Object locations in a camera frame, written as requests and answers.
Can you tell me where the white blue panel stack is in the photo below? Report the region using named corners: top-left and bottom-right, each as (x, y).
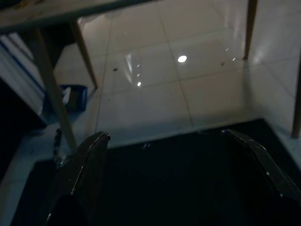
top-left (0, 32), bottom-right (47, 118)

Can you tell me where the small blue box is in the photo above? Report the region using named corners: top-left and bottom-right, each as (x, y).
top-left (60, 84), bottom-right (89, 112)

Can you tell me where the light wooden table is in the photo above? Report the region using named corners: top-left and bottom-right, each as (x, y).
top-left (0, 0), bottom-right (156, 36)

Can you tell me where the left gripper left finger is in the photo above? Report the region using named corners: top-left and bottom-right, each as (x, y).
top-left (46, 131), bottom-right (111, 226)

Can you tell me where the light wooden table leg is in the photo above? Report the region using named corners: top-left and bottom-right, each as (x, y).
top-left (32, 28), bottom-right (78, 155)
top-left (243, 0), bottom-right (259, 60)
top-left (68, 20), bottom-right (99, 89)

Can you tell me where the black floor mat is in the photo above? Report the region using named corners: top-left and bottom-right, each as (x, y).
top-left (14, 119), bottom-right (301, 226)

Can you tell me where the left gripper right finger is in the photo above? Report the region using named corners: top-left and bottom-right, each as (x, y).
top-left (220, 129), bottom-right (301, 226)

